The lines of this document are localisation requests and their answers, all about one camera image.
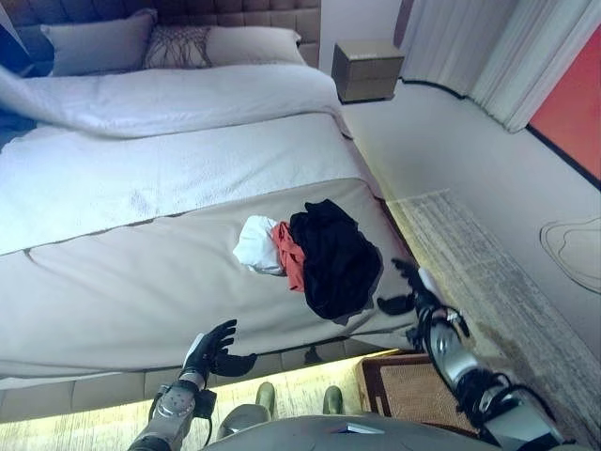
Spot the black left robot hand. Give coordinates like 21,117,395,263
181,319,258,390

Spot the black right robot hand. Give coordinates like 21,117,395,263
377,257,443,318

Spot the beige bed runner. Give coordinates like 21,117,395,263
0,177,419,377

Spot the woven wicker basket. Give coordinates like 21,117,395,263
354,352,480,436

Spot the beige upholstered bed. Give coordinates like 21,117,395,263
0,0,420,424

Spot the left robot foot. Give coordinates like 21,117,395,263
254,381,276,417

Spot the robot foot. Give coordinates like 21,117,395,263
254,381,276,417
322,385,343,416

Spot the black garment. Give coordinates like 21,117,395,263
288,198,384,323

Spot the white garment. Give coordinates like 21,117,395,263
232,214,285,277

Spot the red garment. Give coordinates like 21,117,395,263
272,221,307,293

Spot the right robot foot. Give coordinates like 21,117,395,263
322,385,343,416

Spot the grey robot torso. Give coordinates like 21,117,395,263
196,403,499,451

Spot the white duvet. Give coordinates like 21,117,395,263
0,63,384,257

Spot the wooden bedside table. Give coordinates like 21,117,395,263
331,39,406,104

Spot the white curtain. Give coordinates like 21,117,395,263
397,0,601,134

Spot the white pillow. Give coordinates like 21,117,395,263
204,25,307,68

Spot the patterned brown cushion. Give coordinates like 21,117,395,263
142,24,213,70

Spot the plain grey pillow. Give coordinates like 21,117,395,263
39,8,158,77

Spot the brown tufted headboard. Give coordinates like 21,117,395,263
8,0,321,70

